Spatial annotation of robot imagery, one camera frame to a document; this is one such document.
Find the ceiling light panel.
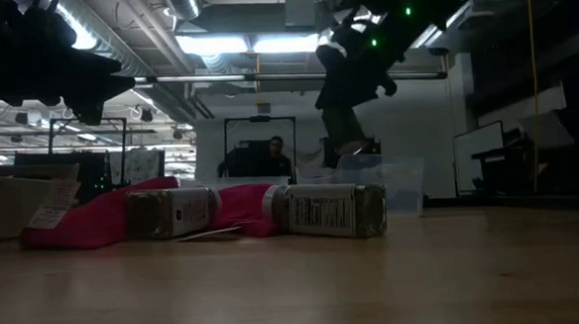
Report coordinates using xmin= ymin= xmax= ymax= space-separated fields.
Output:
xmin=175 ymin=29 xmax=320 ymax=59

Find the white printed paper label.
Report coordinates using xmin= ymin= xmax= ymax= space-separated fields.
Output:
xmin=25 ymin=177 xmax=84 ymax=231

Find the black computer case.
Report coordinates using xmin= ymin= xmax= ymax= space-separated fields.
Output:
xmin=13 ymin=149 xmax=112 ymax=207

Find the dark desk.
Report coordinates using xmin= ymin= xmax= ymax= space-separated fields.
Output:
xmin=469 ymin=142 xmax=538 ymax=198

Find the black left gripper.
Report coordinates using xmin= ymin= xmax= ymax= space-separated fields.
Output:
xmin=0 ymin=0 xmax=139 ymax=132

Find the white plastic bin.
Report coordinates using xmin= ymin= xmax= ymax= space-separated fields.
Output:
xmin=0 ymin=143 xmax=84 ymax=244

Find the person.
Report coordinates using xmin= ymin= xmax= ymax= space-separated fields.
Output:
xmin=263 ymin=134 xmax=294 ymax=179

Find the red cloth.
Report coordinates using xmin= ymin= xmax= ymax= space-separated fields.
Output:
xmin=18 ymin=169 xmax=294 ymax=255

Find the white board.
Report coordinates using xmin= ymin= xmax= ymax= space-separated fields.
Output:
xmin=451 ymin=119 xmax=509 ymax=195

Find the silver ceiling duct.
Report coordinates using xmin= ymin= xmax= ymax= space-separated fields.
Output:
xmin=164 ymin=0 xmax=201 ymax=22

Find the clear plastic bin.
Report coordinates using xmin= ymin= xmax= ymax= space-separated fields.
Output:
xmin=293 ymin=163 xmax=344 ymax=186
xmin=336 ymin=149 xmax=428 ymax=216

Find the silver ceiling pipe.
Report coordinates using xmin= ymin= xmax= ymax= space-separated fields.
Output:
xmin=133 ymin=59 xmax=449 ymax=96

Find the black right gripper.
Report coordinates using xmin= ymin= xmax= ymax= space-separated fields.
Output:
xmin=311 ymin=24 xmax=409 ymax=110

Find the white lid spice jar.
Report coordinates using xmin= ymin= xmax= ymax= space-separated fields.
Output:
xmin=123 ymin=184 xmax=224 ymax=242
xmin=262 ymin=178 xmax=390 ymax=245

